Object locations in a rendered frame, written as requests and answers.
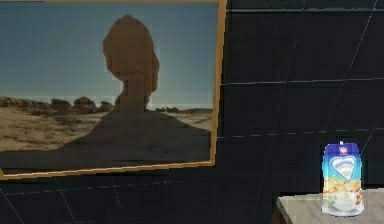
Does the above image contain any framed desert rock picture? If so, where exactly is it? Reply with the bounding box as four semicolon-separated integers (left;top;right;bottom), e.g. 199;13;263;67
0;0;228;181

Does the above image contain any pale marble worktop cabinet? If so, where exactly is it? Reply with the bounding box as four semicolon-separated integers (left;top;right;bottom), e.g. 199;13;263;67
270;188;384;224

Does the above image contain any blue and white food pouch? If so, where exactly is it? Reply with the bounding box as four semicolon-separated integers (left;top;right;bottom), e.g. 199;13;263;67
320;140;365;218

